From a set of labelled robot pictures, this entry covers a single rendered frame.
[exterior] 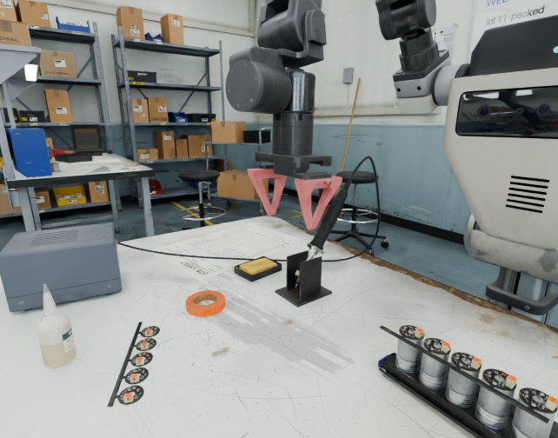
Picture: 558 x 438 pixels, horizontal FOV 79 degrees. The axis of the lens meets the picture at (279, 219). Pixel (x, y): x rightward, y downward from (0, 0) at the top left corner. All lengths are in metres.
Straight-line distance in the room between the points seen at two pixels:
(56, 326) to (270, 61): 0.39
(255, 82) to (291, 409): 0.35
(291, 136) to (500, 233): 0.49
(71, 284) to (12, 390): 0.18
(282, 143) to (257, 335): 0.26
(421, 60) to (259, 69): 0.57
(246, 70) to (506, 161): 0.53
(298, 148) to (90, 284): 0.39
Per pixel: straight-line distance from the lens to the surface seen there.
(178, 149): 4.57
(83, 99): 4.77
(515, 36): 0.87
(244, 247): 0.77
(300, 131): 0.46
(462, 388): 0.38
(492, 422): 0.39
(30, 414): 0.45
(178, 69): 5.07
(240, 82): 0.42
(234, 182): 3.84
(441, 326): 0.54
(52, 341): 0.48
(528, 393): 0.37
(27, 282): 0.62
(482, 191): 0.79
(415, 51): 0.92
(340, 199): 0.57
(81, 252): 0.60
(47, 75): 4.26
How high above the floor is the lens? 1.03
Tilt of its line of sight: 16 degrees down
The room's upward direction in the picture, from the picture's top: straight up
